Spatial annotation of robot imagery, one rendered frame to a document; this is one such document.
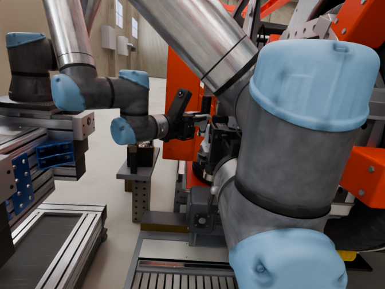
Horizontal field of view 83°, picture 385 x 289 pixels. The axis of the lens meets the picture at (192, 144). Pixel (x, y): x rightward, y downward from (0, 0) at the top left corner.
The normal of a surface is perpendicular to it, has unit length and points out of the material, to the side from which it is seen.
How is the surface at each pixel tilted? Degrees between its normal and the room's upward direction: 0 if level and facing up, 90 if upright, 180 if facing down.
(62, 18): 67
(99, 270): 0
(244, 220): 90
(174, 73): 90
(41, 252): 0
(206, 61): 109
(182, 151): 90
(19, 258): 0
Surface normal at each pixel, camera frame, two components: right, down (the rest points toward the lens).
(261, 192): -0.68, 0.18
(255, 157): -0.86, 0.08
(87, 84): 0.66, -0.17
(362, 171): -1.00, -0.08
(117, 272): 0.10, -0.94
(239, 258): -0.95, -0.26
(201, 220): 0.02, 0.33
